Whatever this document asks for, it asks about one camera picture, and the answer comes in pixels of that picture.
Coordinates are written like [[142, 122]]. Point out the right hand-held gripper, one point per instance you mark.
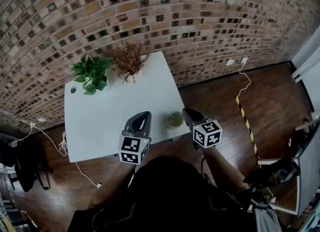
[[207, 134]]

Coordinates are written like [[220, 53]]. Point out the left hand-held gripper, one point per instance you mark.
[[131, 149]]

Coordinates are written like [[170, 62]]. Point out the small green round object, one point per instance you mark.
[[175, 120]]

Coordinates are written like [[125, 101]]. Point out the person's right forearm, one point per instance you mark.
[[222, 168]]

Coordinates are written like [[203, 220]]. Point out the white rectangular table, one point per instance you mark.
[[110, 115]]

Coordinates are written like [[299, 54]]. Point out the yellow black hazard floor strip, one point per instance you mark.
[[246, 123]]

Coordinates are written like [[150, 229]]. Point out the brown dried potted plant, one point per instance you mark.
[[130, 60]]

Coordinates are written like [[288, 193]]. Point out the green leafy potted plant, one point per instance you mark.
[[91, 74]]

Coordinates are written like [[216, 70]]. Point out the person's black clothing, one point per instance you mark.
[[170, 196]]

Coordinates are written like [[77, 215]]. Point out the black office chair with armrest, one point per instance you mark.
[[272, 176]]

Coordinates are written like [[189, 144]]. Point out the grey desk with wooden edge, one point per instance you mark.
[[307, 166]]

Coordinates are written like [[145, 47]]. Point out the person's grey trousers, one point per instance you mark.
[[267, 219]]

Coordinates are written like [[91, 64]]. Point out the metal storage shelf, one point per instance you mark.
[[10, 208]]

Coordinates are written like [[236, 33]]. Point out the white empty wall socket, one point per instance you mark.
[[230, 62], [41, 119]]

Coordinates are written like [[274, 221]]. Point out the white wall socket with plug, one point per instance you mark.
[[244, 60], [32, 125]]

